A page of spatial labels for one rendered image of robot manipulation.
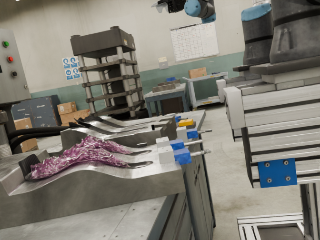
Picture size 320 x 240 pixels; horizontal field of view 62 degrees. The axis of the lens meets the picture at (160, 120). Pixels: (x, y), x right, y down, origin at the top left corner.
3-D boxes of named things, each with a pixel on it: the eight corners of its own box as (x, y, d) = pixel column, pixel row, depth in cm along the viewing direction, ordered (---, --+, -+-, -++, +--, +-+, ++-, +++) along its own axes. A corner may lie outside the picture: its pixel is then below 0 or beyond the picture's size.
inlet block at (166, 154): (210, 157, 69) (207, 138, 68) (215, 164, 64) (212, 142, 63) (161, 167, 69) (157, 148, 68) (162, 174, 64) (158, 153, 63)
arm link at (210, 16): (195, 23, 131) (192, 0, 129) (205, 25, 140) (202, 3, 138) (210, 19, 126) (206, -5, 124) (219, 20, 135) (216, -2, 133)
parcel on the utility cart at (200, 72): (205, 78, 691) (203, 67, 687) (207, 78, 659) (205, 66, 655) (190, 81, 692) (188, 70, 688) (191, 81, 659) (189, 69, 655)
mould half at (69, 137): (178, 135, 113) (172, 104, 111) (165, 155, 88) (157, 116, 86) (76, 148, 126) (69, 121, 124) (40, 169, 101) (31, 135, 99)
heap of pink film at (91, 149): (133, 150, 80) (127, 125, 78) (130, 170, 62) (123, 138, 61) (48, 167, 79) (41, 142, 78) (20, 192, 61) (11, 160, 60)
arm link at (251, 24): (239, 41, 109) (235, 7, 107) (249, 41, 120) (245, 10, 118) (270, 34, 102) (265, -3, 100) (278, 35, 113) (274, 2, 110)
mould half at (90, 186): (173, 157, 84) (167, 124, 82) (185, 192, 59) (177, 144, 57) (17, 188, 83) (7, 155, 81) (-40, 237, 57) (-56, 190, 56)
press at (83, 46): (153, 123, 638) (135, 36, 605) (142, 139, 488) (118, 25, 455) (115, 129, 651) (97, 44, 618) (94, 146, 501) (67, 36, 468)
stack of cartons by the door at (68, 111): (95, 126, 763) (89, 98, 750) (91, 129, 731) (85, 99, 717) (68, 131, 775) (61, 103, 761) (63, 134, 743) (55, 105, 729)
